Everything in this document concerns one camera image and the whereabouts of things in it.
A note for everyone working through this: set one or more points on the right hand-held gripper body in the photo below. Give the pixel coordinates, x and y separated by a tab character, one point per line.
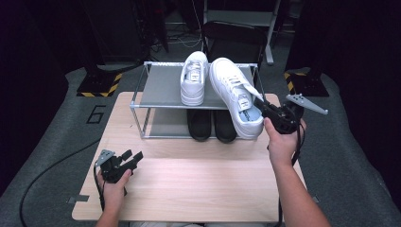
283	121

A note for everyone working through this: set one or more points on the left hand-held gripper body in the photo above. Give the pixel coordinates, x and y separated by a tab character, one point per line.
112	170

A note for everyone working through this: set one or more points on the black flip-flop sandal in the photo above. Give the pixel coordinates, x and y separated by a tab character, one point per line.
225	133
199	130

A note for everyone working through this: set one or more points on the white lace-up sneaker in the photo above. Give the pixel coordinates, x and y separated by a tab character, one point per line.
227	73
197	60

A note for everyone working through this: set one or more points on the grey metal shoe rack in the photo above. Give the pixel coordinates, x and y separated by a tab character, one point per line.
160	85

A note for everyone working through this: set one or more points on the person's left hand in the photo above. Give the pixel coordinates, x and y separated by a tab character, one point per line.
112	195

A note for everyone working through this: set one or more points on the person's right hand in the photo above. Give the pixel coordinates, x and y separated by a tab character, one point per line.
283	148

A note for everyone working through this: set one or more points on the grey tape piece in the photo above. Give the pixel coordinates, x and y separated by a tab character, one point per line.
315	199
78	199

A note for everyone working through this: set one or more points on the black yellow striped stand base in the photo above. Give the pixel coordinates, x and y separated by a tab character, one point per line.
310	86
97	85

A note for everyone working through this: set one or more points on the black chair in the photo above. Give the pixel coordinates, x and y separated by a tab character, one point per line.
233	33

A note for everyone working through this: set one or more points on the white metal frame desk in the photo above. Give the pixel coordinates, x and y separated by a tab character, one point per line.
239	15

